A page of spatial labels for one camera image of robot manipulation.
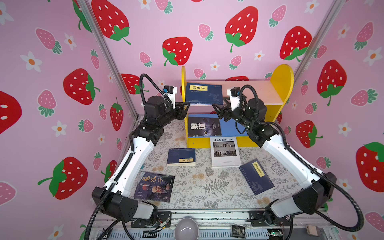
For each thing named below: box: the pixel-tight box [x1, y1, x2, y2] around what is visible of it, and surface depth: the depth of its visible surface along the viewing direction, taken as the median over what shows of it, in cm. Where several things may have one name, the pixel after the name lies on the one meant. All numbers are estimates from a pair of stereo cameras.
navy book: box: [238, 158, 275, 196], surface depth 89 cm
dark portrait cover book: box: [134, 171, 175, 203], surface depth 85 cm
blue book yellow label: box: [186, 82, 224, 105], surface depth 74 cm
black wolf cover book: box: [188, 116, 222, 137], surface depth 95 cm
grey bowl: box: [174, 217, 199, 240], surface depth 71 cm
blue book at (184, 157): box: [166, 148, 196, 167], surface depth 98 cm
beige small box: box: [305, 224, 320, 237], surface depth 71 cm
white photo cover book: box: [210, 136, 242, 168], surface depth 97 cm
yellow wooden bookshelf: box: [180, 64, 294, 148], surface depth 75 cm
